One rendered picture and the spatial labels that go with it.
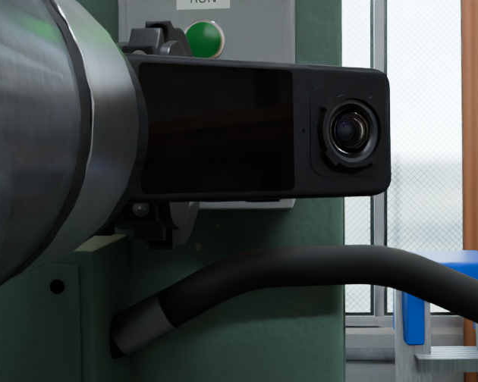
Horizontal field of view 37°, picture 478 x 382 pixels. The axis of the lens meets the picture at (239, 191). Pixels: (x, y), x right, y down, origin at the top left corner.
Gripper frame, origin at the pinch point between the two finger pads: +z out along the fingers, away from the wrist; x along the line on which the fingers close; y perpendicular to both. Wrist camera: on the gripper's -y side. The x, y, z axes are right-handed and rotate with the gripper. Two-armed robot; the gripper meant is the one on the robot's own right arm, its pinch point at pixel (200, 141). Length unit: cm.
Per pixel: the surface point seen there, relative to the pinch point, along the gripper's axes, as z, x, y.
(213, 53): 1.8, -4.9, -0.5
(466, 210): 146, 15, -44
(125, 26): 2.4, -6.6, 4.6
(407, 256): 4.6, 6.8, -11.4
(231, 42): 2.3, -5.5, -1.4
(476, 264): 89, 20, -34
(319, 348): 8.5, 13.4, -6.3
